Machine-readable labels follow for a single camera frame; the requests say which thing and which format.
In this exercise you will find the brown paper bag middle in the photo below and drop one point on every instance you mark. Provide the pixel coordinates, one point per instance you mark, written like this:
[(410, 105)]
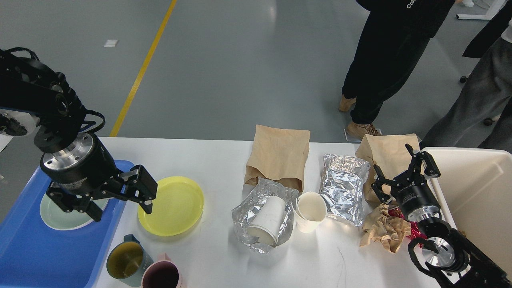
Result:
[(279, 155)]

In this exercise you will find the white furniture base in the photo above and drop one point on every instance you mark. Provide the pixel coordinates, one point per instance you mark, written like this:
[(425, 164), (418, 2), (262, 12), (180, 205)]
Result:
[(490, 7)]

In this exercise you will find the silver foil bag right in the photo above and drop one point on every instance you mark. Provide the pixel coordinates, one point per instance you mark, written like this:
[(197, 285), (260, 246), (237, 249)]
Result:
[(342, 187)]

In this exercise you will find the blue plastic tray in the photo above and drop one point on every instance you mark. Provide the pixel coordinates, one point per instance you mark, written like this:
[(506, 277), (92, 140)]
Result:
[(33, 255)]

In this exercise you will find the person in black clothes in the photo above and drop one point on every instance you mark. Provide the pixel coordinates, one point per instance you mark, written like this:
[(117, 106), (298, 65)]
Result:
[(395, 35)]

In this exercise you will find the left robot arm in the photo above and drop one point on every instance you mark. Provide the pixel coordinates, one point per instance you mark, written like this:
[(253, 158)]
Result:
[(29, 86)]

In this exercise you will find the brown paper bag right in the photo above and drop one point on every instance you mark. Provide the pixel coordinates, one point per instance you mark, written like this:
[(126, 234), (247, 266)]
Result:
[(387, 152)]

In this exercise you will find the cream plastic bin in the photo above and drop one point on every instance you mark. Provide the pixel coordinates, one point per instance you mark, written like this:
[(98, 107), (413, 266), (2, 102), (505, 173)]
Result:
[(477, 187)]

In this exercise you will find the white paper cup upright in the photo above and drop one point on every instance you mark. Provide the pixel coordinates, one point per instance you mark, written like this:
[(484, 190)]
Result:
[(309, 211)]

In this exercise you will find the white paper cup lying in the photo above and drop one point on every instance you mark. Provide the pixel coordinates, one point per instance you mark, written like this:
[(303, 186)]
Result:
[(266, 224)]

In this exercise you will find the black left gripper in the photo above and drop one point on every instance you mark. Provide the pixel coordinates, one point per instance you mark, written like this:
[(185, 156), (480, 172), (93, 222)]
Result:
[(85, 168)]

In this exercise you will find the crumpled brown paper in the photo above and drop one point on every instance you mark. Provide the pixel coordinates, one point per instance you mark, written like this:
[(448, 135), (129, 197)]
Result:
[(390, 231)]

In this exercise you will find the red wrapper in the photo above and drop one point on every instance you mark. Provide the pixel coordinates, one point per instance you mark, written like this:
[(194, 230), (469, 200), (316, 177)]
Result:
[(395, 211)]

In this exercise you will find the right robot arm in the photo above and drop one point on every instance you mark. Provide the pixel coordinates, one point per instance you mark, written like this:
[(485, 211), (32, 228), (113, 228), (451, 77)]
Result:
[(445, 254)]

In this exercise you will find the teal green mug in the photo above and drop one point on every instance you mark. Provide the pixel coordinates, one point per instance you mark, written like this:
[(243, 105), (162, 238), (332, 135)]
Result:
[(128, 261)]

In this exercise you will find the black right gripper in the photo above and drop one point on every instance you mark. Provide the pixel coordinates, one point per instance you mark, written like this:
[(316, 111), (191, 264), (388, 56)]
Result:
[(409, 189)]

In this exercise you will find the yellow plastic plate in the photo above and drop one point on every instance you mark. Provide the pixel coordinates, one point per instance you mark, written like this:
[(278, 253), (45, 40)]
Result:
[(178, 206)]

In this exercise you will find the pink mug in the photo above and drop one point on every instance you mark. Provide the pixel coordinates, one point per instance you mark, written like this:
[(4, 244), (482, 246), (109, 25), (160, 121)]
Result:
[(163, 274)]

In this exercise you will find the white side table corner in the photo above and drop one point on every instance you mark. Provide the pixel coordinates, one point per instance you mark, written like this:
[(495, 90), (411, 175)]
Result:
[(4, 141)]

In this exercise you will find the brown paper bag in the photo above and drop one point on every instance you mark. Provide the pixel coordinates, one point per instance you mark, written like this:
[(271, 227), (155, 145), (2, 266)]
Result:
[(279, 155), (387, 152)]

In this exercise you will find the person in grey trousers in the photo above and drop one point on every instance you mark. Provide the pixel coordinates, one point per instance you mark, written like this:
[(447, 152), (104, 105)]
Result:
[(488, 86)]

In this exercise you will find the pale green plate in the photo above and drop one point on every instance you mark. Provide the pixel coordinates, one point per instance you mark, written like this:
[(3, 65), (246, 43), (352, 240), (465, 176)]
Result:
[(59, 220)]

